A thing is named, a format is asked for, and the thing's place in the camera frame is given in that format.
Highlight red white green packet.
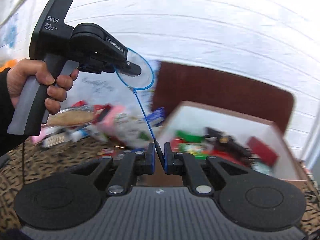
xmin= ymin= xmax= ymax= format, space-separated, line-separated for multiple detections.
xmin=179 ymin=142 xmax=213 ymax=158

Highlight blue rimmed clear disc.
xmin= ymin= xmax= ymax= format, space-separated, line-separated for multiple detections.
xmin=114 ymin=47 xmax=161 ymax=147

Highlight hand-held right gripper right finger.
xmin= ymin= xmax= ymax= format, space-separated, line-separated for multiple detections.
xmin=163 ymin=142 xmax=253 ymax=196

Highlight brown monogram pouch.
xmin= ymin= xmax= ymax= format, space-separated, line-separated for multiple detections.
xmin=204 ymin=127 xmax=251 ymax=161

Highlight blue and white box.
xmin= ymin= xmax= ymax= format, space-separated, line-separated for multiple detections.
xmin=147 ymin=107 xmax=166 ymax=127

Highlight tan insole in plastic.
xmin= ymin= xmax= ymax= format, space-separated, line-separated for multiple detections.
xmin=47 ymin=108 xmax=96 ymax=128

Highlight dark brown board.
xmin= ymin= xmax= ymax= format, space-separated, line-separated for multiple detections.
xmin=151 ymin=61 xmax=295 ymax=135

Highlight letter print mat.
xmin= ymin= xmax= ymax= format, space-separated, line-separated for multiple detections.
xmin=0 ymin=136 xmax=320 ymax=232

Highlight red gift box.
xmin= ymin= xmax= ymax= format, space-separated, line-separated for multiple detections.
xmin=246 ymin=136 xmax=278 ymax=167

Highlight pink packet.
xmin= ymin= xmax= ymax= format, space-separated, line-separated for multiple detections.
xmin=97 ymin=104 xmax=126 ymax=128

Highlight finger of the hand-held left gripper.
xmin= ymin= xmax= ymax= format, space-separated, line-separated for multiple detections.
xmin=113 ymin=60 xmax=142 ymax=77

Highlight person's left hand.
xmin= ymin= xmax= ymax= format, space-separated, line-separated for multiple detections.
xmin=7 ymin=58 xmax=79 ymax=115

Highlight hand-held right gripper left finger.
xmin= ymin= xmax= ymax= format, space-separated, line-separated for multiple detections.
xmin=64 ymin=142 xmax=157 ymax=196

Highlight orange bag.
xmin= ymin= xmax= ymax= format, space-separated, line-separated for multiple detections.
xmin=0 ymin=59 xmax=18 ymax=72

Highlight cardboard box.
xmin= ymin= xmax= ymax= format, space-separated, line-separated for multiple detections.
xmin=155 ymin=101 xmax=311 ymax=188

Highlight green box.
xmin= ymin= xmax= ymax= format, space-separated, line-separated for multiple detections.
xmin=174 ymin=129 xmax=204 ymax=143

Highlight wall poster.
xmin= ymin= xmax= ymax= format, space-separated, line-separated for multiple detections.
xmin=0 ymin=12 xmax=20 ymax=48

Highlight floral plastic package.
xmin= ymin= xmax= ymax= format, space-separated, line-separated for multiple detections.
xmin=74 ymin=61 xmax=161 ymax=121

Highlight black cable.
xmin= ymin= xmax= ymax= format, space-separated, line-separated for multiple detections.
xmin=21 ymin=134 xmax=26 ymax=187

